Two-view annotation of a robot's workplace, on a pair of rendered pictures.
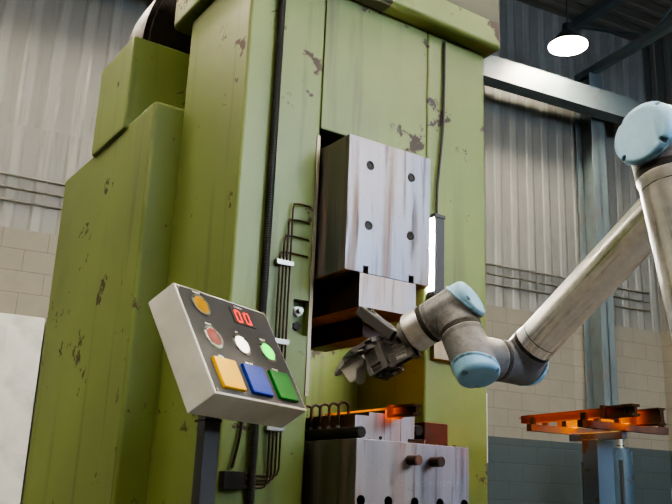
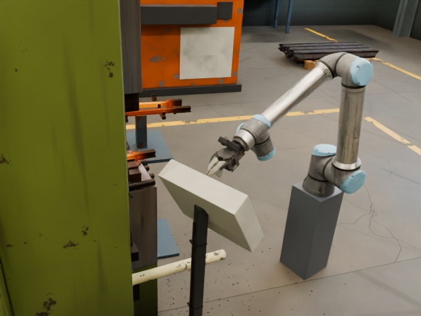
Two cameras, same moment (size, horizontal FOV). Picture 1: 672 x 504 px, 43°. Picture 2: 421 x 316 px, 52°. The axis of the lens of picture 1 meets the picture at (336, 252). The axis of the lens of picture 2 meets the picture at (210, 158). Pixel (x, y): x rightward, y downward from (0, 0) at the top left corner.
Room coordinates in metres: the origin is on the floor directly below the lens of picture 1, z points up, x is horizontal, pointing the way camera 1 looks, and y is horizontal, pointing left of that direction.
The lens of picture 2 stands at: (1.78, 1.49, 1.94)
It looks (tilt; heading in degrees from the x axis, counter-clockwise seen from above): 28 degrees down; 277
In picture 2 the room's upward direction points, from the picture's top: 3 degrees clockwise
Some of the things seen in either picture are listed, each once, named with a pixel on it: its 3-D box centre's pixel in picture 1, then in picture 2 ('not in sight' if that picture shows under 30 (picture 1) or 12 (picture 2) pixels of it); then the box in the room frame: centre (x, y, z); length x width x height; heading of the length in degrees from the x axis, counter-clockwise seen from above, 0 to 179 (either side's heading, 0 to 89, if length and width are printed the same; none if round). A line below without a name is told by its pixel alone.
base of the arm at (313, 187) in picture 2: not in sight; (319, 180); (1.38, -0.76, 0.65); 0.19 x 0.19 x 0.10
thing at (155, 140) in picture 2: not in sight; (141, 147); (2.47, -0.76, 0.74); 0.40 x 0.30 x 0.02; 116
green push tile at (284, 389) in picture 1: (281, 387); not in sight; (1.96, 0.11, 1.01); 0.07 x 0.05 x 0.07; 148
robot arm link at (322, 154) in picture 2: not in sight; (324, 161); (1.38, -0.75, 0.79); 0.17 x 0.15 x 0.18; 125
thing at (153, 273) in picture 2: not in sight; (179, 266); (2.05, 0.09, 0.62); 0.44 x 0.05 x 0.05; 33
